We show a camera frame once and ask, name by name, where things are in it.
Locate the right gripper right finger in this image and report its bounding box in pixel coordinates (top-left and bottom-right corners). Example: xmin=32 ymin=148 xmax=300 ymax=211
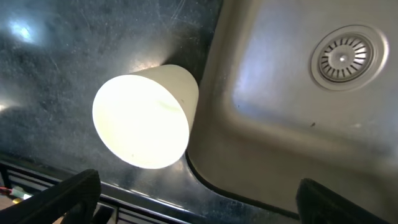
xmin=294 ymin=177 xmax=392 ymax=224

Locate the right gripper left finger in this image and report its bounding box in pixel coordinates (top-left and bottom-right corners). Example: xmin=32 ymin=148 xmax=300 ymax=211
xmin=0 ymin=168 xmax=103 ymax=224

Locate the cream cup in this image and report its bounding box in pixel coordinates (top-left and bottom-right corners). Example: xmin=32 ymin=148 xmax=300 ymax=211
xmin=91 ymin=63 xmax=200 ymax=170

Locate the steel sink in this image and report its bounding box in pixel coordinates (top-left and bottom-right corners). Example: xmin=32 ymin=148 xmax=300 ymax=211
xmin=185 ymin=0 xmax=398 ymax=224

